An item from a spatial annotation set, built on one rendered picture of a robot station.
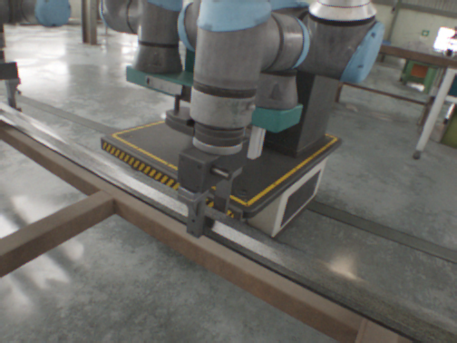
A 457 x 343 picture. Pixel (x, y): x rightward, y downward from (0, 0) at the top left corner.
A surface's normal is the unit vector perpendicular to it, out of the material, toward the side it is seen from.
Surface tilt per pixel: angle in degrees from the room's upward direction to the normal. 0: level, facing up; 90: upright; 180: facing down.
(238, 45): 90
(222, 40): 90
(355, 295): 75
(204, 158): 0
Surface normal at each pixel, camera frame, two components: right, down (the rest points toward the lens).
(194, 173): -0.52, 0.34
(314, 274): -0.47, 0.10
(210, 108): -0.32, 0.40
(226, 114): 0.12, 0.48
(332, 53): -0.58, 0.60
